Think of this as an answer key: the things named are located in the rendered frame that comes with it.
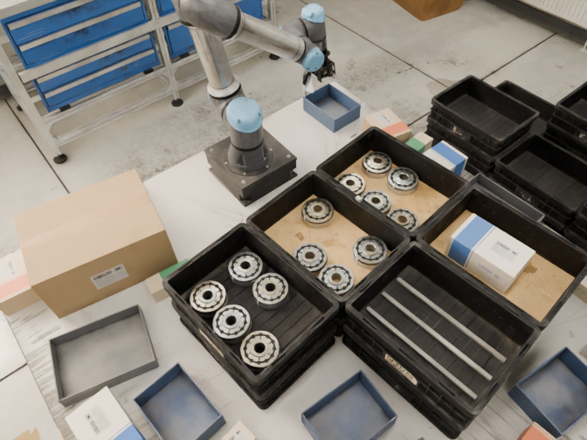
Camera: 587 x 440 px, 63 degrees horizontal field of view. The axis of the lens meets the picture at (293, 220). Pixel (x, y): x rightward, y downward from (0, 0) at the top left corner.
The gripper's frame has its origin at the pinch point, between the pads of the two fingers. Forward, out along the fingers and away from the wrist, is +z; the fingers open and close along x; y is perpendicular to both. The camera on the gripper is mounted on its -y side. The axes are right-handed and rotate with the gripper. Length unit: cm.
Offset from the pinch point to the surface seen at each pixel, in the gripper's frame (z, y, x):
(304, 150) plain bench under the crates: 15.1, 10.6, -17.9
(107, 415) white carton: -8, 64, -120
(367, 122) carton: 11.9, 19.2, 8.2
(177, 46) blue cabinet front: 49, -139, -7
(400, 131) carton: 11.9, 31.8, 14.1
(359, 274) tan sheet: -2, 74, -43
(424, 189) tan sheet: 4, 62, -4
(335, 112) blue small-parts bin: 18.1, 0.5, 6.8
